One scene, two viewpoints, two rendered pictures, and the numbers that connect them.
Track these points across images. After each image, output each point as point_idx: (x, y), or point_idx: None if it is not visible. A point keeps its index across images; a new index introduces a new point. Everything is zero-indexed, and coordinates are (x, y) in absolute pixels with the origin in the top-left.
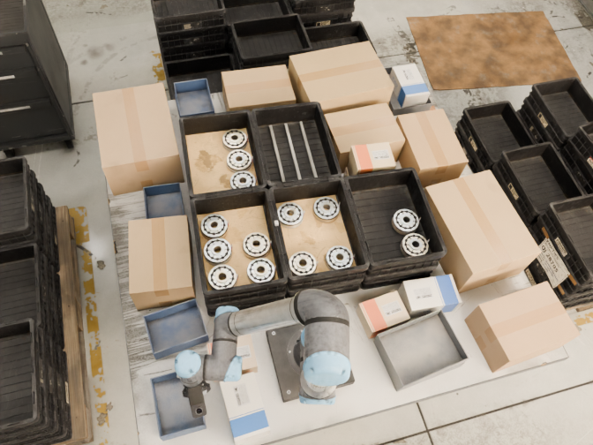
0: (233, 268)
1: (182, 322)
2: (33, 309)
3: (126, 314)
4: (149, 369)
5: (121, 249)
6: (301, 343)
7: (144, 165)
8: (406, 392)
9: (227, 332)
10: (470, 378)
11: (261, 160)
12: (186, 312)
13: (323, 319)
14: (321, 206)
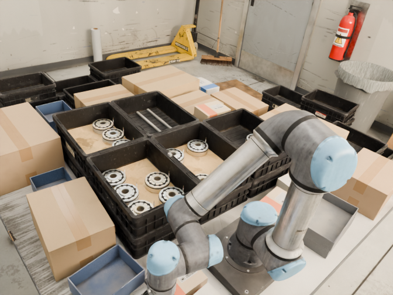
0: None
1: (110, 275)
2: None
3: (44, 291)
4: None
5: (19, 235)
6: (245, 226)
7: (28, 153)
8: (331, 256)
9: (189, 214)
10: (363, 229)
11: (134, 124)
12: (110, 264)
13: (304, 119)
14: (193, 144)
